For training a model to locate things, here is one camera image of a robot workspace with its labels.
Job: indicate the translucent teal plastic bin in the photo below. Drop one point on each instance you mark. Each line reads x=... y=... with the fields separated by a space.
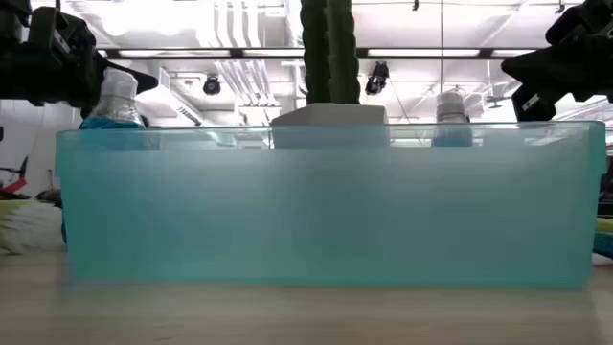
x=325 y=215

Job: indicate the black red background stand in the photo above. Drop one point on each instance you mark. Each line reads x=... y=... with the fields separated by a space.
x=16 y=184

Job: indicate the blue liquid soap bottle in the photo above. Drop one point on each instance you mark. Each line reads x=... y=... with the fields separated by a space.
x=115 y=103
x=450 y=108

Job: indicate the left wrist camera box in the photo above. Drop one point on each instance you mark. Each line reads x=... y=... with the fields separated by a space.
x=57 y=33

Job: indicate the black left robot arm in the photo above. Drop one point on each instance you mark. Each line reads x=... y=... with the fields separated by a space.
x=12 y=19

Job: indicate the black ceiling spotlight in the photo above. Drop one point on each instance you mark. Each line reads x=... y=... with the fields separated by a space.
x=377 y=78
x=211 y=85

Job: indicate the black overhead rig frame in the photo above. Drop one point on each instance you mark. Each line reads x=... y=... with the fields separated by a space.
x=239 y=53

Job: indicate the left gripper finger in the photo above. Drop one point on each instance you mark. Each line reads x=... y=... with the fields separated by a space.
x=88 y=109
x=146 y=81

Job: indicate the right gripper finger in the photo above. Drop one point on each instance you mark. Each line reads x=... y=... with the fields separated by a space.
x=531 y=108
x=531 y=67

